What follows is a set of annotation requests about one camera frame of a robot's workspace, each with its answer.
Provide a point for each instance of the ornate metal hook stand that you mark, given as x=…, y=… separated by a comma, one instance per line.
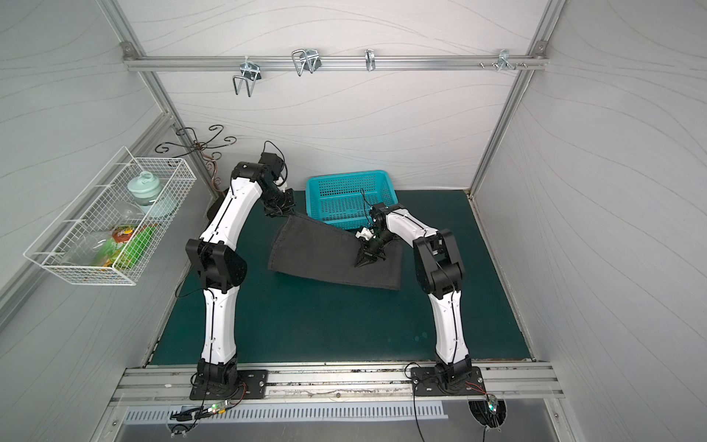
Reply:
x=209, y=150

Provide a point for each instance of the green snack packet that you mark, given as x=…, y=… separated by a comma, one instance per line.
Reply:
x=125, y=247

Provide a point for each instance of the dark grey long pants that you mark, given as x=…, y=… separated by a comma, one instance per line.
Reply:
x=310, y=249

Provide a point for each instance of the white wire wall basket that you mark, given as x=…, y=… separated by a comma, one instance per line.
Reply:
x=67, y=247

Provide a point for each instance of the teal plastic mesh basket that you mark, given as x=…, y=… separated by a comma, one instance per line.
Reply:
x=344, y=200

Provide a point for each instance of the metal bracket hook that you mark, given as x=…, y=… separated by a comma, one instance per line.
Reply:
x=503, y=62

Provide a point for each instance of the aluminium top rail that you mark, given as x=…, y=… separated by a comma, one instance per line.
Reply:
x=330, y=63

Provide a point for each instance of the small metal hook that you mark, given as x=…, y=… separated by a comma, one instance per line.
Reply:
x=370, y=60

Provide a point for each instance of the white vent strip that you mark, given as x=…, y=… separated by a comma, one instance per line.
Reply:
x=384, y=411

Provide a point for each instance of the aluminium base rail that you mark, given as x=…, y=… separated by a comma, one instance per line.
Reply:
x=345, y=381

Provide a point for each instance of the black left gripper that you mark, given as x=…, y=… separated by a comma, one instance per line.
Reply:
x=281, y=204

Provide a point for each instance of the curved metal hook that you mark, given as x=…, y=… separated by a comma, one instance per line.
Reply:
x=306, y=60

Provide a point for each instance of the pale green lidded jar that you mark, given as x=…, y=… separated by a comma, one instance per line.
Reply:
x=149, y=195

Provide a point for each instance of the double metal hook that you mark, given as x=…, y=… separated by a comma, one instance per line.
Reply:
x=245, y=81

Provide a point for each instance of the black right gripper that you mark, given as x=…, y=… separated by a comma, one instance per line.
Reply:
x=370, y=246

